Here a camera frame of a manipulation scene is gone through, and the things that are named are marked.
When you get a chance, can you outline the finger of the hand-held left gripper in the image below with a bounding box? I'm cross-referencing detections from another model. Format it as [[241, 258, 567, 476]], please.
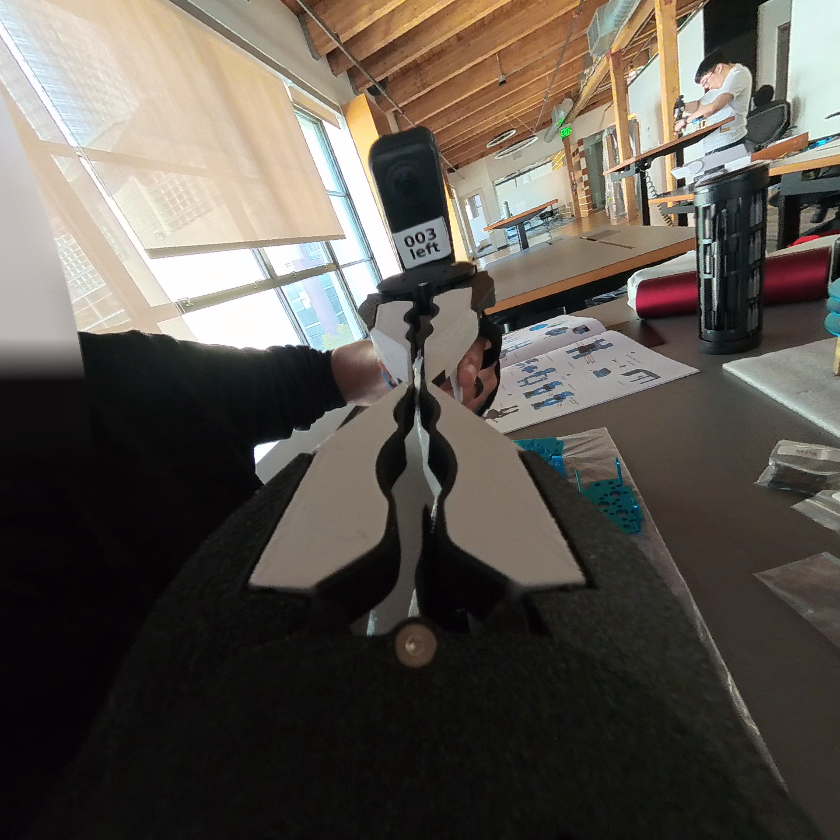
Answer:
[[422, 307, 478, 389], [369, 301, 422, 389]]

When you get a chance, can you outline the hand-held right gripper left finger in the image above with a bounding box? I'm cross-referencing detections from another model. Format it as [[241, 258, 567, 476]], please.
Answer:
[[248, 386, 412, 635]]

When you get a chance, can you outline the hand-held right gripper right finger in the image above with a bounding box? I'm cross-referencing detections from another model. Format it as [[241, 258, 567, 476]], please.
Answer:
[[417, 386, 588, 632]]

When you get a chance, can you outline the person's left forearm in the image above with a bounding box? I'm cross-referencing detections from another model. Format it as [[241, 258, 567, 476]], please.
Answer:
[[77, 330, 349, 473]]

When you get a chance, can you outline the dark desk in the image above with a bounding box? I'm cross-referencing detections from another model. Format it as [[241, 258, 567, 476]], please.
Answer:
[[256, 298, 840, 840]]

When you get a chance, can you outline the wooden standing desk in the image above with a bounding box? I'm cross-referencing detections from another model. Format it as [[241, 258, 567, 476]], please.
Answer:
[[604, 118, 736, 227]]

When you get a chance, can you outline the person's left hand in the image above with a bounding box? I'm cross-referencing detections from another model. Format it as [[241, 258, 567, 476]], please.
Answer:
[[331, 336, 493, 413]]

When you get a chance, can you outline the assembly instruction booklet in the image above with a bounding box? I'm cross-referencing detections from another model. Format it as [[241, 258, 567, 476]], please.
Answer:
[[486, 315, 702, 434]]

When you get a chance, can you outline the large clear plastic bag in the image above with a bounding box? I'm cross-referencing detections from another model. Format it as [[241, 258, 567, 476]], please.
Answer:
[[512, 427, 788, 808]]

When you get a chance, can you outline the large dark neighbouring table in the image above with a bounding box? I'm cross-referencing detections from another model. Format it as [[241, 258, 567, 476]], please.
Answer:
[[486, 226, 697, 316]]

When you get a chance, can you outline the beige roller blind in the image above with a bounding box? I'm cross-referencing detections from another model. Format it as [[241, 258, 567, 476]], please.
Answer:
[[0, 0, 347, 260]]

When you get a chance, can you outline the black patterned bottle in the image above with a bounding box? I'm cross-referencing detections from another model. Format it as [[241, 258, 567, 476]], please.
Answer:
[[692, 163, 772, 355]]

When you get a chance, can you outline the pile of small screw bags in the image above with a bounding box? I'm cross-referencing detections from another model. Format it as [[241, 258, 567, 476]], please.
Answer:
[[753, 438, 840, 634]]

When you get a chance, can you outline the white foam sheet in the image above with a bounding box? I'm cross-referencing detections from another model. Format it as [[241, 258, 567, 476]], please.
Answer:
[[722, 338, 840, 450]]

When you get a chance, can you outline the red fabric roll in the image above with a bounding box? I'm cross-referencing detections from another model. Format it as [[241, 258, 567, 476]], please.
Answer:
[[626, 249, 834, 319]]

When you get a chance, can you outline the black office chair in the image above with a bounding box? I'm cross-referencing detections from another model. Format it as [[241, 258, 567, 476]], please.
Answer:
[[745, 85, 791, 155]]

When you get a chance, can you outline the blue metal bracket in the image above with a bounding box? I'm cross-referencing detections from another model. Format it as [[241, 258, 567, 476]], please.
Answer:
[[514, 436, 568, 476], [574, 458, 647, 534]]

